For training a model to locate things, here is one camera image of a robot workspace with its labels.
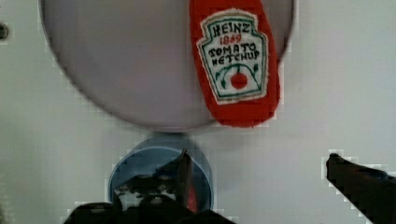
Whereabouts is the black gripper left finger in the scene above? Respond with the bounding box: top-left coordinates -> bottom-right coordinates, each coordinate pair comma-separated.
112,148 -> 194,212

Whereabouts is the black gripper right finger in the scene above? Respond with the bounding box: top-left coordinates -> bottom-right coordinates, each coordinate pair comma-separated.
326,153 -> 396,224

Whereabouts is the red plush ketchup bottle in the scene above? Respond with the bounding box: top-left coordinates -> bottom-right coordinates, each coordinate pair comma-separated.
189,0 -> 280,128

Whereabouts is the lilac round plate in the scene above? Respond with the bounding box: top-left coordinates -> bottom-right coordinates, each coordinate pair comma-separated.
37,0 -> 297,133

